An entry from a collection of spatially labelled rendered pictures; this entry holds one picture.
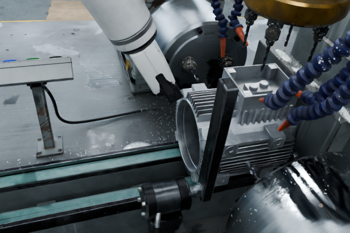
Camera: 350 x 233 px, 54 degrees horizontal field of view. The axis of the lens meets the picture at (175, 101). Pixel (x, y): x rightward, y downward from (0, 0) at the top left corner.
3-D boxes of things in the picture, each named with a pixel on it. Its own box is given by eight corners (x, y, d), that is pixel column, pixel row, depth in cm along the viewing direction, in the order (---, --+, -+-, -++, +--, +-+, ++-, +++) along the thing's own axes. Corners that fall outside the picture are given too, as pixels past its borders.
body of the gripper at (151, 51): (111, 30, 63) (139, 70, 71) (121, 59, 56) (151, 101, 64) (146, 10, 63) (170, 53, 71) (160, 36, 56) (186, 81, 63)
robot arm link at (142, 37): (103, 24, 62) (112, 36, 64) (111, 49, 55) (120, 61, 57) (143, 0, 61) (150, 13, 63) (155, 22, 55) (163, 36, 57)
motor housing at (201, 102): (244, 126, 90) (261, 65, 78) (279, 183, 76) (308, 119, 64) (171, 136, 85) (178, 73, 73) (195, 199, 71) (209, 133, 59)
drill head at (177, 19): (199, 43, 124) (209, -26, 108) (244, 106, 97) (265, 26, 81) (131, 49, 117) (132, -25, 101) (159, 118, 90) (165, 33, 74)
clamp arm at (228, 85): (208, 186, 64) (235, 75, 48) (214, 200, 62) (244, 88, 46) (190, 190, 63) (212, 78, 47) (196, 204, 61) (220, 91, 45)
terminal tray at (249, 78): (266, 89, 77) (274, 62, 73) (290, 119, 69) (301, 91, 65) (217, 94, 74) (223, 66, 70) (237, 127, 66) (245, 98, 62)
